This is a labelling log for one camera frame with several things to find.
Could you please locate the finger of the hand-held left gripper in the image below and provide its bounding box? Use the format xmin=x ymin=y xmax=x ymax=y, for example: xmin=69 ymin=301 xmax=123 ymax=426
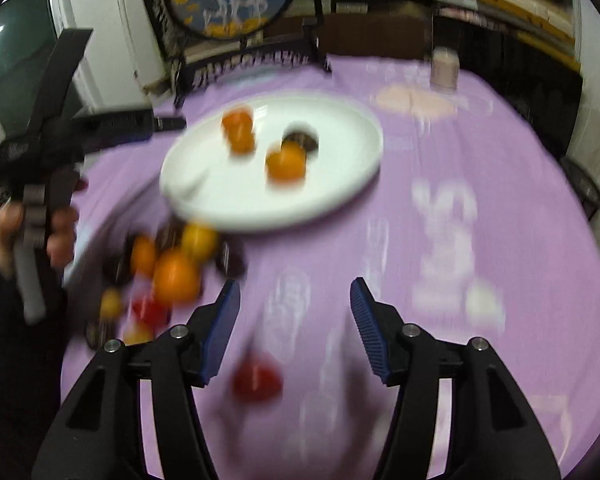
xmin=71 ymin=108 xmax=187 ymax=155
xmin=25 ymin=29 xmax=94 ymax=133

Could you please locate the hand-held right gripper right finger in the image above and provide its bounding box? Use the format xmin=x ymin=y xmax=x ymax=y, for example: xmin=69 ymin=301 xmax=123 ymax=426
xmin=350 ymin=276 xmax=563 ymax=480

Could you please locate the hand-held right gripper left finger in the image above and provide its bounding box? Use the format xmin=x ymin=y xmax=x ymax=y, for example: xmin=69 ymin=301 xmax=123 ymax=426
xmin=30 ymin=279 xmax=242 ymax=480

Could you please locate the red tomato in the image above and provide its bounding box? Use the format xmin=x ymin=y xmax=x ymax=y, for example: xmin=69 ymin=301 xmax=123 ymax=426
xmin=232 ymin=362 xmax=283 ymax=403
xmin=132 ymin=296 xmax=171 ymax=325

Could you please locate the orange tangerine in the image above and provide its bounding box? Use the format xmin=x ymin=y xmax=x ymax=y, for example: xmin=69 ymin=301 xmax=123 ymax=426
xmin=265 ymin=141 xmax=308 ymax=183
xmin=152 ymin=250 xmax=202 ymax=306
xmin=221 ymin=106 xmax=257 ymax=155
xmin=130 ymin=235 xmax=158 ymax=278

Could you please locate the dark brown chestnut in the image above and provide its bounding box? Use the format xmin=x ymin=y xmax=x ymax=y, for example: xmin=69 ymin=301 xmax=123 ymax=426
xmin=215 ymin=240 xmax=248 ymax=278
xmin=282 ymin=125 xmax=320 ymax=157
xmin=155 ymin=222 xmax=183 ymax=251

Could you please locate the yellow tomato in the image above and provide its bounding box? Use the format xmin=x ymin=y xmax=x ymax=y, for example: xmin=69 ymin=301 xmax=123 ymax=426
xmin=122 ymin=321 xmax=156 ymax=346
xmin=181 ymin=223 xmax=219 ymax=262

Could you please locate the tan longan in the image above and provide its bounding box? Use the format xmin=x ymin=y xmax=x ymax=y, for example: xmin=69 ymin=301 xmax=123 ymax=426
xmin=100 ymin=287 xmax=124 ymax=320

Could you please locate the white round plate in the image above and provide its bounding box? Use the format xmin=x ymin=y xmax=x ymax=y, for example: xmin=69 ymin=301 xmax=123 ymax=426
xmin=159 ymin=96 xmax=385 ymax=233

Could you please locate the person's left forearm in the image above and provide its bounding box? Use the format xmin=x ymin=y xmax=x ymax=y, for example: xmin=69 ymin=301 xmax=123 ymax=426
xmin=0 ymin=247 xmax=68 ymax=480

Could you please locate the person's left hand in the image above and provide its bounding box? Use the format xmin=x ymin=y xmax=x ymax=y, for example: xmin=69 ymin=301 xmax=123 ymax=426
xmin=0 ymin=201 xmax=79 ymax=279

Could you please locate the glass window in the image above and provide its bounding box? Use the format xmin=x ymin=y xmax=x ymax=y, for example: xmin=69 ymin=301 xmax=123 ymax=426
xmin=0 ymin=0 xmax=63 ymax=131

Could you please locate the purple printed blanket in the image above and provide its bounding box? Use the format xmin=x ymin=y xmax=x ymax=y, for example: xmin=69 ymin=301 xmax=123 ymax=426
xmin=60 ymin=52 xmax=600 ymax=480

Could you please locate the round deer painting table screen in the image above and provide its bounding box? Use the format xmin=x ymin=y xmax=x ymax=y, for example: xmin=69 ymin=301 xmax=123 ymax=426
xmin=135 ymin=0 xmax=336 ymax=108

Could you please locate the black round stool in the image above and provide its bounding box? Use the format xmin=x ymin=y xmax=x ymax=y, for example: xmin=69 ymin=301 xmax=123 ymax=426
xmin=562 ymin=157 xmax=600 ymax=221

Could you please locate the brown wooden board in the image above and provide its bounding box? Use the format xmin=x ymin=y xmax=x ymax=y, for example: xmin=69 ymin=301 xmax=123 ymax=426
xmin=265 ymin=2 xmax=431 ymax=61

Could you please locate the pale pink drink can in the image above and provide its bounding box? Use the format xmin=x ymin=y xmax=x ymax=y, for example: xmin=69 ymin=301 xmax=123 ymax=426
xmin=430 ymin=46 xmax=460 ymax=92

